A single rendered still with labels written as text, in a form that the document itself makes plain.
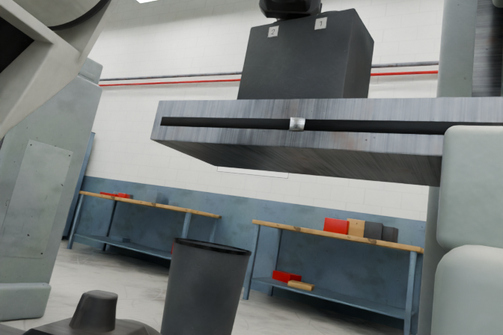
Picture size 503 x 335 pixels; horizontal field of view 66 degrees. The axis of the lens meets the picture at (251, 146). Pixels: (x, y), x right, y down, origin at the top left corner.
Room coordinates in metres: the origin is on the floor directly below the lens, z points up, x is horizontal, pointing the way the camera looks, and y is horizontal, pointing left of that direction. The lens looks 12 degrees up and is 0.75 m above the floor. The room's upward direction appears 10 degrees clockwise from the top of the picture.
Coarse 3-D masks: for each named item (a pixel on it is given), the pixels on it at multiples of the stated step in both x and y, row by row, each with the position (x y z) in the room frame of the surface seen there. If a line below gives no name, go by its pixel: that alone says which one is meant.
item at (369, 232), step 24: (120, 192) 6.30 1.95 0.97; (216, 216) 5.54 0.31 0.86; (72, 240) 6.11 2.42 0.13; (96, 240) 5.86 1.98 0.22; (120, 240) 6.17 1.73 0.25; (360, 240) 3.93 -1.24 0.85; (384, 240) 4.13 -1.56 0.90; (288, 288) 4.32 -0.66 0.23; (312, 288) 4.45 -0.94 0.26; (408, 288) 3.71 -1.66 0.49; (384, 312) 3.83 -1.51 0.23; (408, 312) 3.70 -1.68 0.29
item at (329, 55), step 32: (256, 32) 0.71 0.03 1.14; (288, 32) 0.66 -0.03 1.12; (320, 32) 0.62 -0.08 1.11; (352, 32) 0.59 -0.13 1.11; (256, 64) 0.70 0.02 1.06; (288, 64) 0.66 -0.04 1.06; (320, 64) 0.62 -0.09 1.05; (352, 64) 0.61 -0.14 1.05; (256, 96) 0.69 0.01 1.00; (288, 96) 0.65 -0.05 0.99; (320, 96) 0.61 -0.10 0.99; (352, 96) 0.62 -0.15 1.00
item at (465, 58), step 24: (456, 0) 0.90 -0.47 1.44; (480, 0) 0.87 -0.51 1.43; (456, 24) 0.90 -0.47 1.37; (480, 24) 0.87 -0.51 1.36; (456, 48) 0.90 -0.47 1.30; (480, 48) 0.87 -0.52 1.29; (456, 72) 0.90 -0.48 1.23; (480, 72) 0.87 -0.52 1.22; (456, 96) 0.89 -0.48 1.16; (480, 96) 0.87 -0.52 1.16; (432, 192) 0.92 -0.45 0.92; (432, 216) 0.91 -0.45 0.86; (432, 240) 0.91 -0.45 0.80; (432, 264) 0.91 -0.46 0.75; (432, 288) 0.91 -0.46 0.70; (432, 312) 0.90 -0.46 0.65
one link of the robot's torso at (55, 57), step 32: (0, 0) 0.30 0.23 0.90; (0, 32) 0.35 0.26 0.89; (32, 32) 0.35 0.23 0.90; (64, 32) 0.41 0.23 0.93; (96, 32) 0.41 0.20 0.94; (0, 64) 0.37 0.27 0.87; (32, 64) 0.37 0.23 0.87; (64, 64) 0.39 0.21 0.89; (0, 96) 0.38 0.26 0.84; (32, 96) 0.38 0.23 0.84; (0, 128) 0.38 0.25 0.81
